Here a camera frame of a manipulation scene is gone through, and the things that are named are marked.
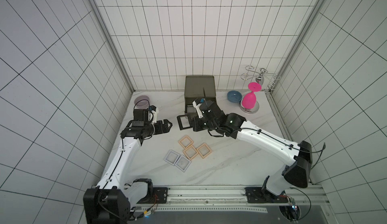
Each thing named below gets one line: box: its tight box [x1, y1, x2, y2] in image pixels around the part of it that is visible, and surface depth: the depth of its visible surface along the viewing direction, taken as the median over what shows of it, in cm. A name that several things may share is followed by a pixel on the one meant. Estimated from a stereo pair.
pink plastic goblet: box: [241, 81, 262, 110], surface depth 87 cm
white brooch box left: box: [163, 149, 181, 166], surface depth 87 cm
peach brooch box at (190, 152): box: [183, 144, 199, 160], surface depth 89 cm
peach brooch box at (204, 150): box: [196, 142, 213, 159], surface depth 89 cm
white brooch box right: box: [174, 154, 192, 173], surface depth 84 cm
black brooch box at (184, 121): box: [176, 114, 192, 131], surface depth 70 cm
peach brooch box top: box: [178, 135, 194, 149], surface depth 93 cm
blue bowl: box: [226, 90, 243, 103], surface depth 116 cm
